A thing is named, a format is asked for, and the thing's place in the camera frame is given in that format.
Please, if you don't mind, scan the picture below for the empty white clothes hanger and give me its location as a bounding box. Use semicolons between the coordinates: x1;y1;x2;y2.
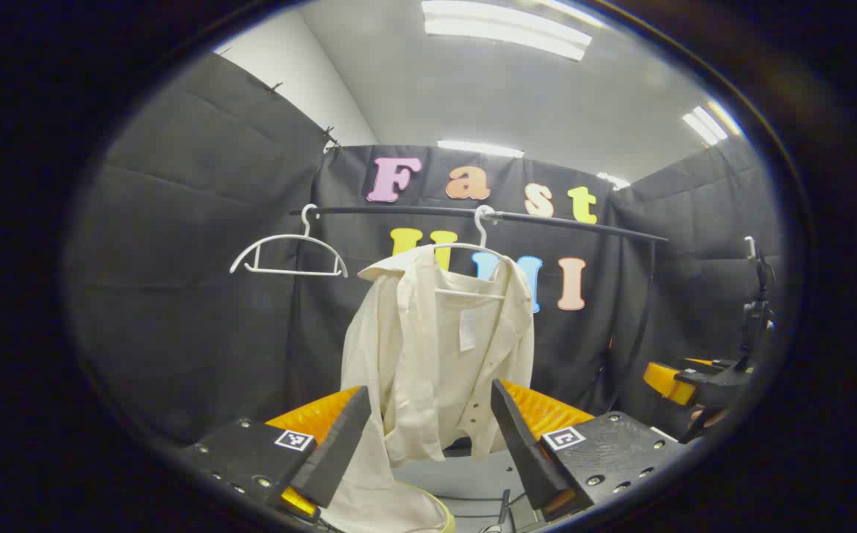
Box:
229;204;349;279

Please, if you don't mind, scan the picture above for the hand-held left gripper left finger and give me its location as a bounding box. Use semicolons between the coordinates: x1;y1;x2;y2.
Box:
179;385;372;519

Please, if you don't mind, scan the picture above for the cream button shirt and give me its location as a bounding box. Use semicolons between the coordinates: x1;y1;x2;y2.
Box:
340;246;536;469

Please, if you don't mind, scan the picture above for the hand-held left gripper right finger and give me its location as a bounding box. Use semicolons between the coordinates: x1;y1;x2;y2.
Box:
490;378;690;523

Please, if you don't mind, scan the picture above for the black backdrop cloth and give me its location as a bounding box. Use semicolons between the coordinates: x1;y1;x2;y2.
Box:
66;52;784;452

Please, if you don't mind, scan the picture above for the ceiling light panel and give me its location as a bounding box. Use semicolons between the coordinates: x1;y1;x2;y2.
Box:
421;0;594;62
682;105;730;146

